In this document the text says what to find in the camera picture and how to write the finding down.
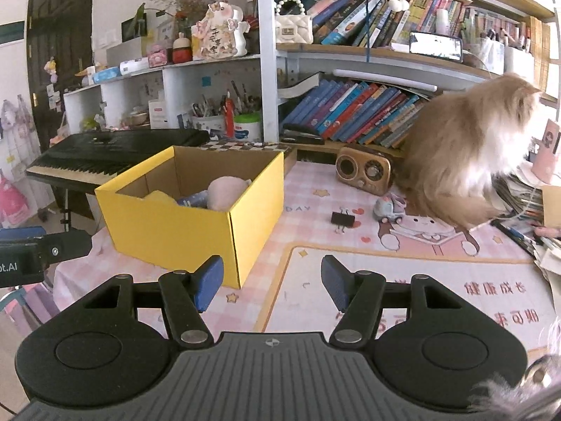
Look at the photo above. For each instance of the bunch of pens and brushes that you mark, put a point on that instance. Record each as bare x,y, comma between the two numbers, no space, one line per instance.
241,101

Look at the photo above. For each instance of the pink checkered desktop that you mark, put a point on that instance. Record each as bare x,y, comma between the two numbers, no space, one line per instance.
307,193

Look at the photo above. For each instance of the black binder clip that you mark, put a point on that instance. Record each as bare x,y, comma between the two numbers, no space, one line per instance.
343,219

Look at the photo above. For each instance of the black keyboard stand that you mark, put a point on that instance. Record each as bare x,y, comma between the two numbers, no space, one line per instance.
65,206

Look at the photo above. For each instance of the blue wipes pack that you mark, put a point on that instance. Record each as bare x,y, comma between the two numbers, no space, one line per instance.
106,74

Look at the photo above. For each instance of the tall white wooden bookshelf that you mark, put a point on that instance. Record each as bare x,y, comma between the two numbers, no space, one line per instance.
267,52

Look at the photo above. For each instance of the white pen cup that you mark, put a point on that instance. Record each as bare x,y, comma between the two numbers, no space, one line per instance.
208,123

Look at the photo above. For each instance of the checkered board box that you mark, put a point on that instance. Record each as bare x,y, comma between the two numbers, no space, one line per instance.
245,147

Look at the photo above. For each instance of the stack of papers and magazines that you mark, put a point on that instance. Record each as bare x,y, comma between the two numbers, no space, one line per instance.
517,193

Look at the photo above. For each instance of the cartoon desk mat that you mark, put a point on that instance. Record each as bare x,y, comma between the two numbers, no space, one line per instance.
438,280

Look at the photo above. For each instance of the white desktop organiser bins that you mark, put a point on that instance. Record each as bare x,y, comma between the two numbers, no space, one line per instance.
495,57

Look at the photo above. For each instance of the dark wooden door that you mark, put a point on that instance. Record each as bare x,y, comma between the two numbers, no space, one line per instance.
61,30

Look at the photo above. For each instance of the grey fluffy fabric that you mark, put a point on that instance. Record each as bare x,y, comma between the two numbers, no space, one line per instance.
539,379

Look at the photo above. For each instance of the white hanging pompom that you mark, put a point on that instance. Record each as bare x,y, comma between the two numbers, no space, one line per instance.
397,3

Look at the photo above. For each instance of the black electronic keyboard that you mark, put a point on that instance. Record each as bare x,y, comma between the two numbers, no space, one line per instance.
109,149

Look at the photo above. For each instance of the small pink box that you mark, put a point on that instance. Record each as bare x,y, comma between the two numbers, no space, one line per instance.
157,58

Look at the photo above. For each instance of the fluffy ginger cat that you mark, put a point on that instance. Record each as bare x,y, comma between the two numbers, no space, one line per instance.
460,149

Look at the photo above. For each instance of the floral lucky cat figure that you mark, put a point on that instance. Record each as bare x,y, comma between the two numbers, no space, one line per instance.
217,37

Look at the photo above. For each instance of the wooden bowl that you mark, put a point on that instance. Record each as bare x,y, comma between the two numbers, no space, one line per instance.
138,117

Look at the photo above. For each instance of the white cubby shelf unit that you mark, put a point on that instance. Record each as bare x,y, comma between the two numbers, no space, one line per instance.
175,81

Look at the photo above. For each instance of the smartphone with lit screen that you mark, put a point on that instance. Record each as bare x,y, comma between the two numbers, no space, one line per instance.
436,47

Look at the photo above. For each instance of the red and white doll jar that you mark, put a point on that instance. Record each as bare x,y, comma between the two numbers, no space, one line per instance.
182,52

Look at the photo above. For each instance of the white box with red label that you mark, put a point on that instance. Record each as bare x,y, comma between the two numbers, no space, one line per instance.
156,114

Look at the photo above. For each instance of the small pastel toy car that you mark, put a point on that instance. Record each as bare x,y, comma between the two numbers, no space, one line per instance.
388,209

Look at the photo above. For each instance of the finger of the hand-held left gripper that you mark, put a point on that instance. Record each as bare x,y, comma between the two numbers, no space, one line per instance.
68,248
19,233

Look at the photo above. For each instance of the row of blue leaning books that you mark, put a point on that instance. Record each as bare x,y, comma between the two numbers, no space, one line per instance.
350,114

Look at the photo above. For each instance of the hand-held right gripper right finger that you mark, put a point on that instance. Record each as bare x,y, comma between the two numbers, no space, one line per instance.
335,283

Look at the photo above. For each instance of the black picture frame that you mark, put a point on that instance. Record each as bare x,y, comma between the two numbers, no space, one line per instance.
131,28

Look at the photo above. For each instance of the white tub with green lid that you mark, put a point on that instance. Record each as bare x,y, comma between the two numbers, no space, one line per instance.
247,129

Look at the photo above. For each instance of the white quilted handbag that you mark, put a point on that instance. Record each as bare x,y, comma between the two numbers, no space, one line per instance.
293,28

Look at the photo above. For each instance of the white framed picture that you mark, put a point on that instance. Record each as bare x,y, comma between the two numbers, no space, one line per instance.
165,33

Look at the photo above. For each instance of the pink plush toy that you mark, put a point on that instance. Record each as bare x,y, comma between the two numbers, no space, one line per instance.
228,193

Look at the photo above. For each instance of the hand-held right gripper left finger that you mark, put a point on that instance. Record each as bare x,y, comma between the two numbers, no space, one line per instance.
210,283

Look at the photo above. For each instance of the small doll door ornament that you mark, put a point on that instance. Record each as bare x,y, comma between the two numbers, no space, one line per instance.
50,69

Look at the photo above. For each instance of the yellow cardboard box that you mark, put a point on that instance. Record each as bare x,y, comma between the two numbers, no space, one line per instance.
175,241

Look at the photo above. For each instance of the white rectangular box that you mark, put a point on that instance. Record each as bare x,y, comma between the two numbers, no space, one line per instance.
133,65

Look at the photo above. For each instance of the row of colourful leaning books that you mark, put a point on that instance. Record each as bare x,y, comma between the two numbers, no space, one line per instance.
363,17

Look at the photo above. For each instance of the pink card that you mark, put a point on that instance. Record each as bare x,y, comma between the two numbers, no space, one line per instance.
548,153

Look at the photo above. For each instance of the wooden retro radio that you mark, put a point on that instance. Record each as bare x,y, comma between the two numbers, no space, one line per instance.
363,169

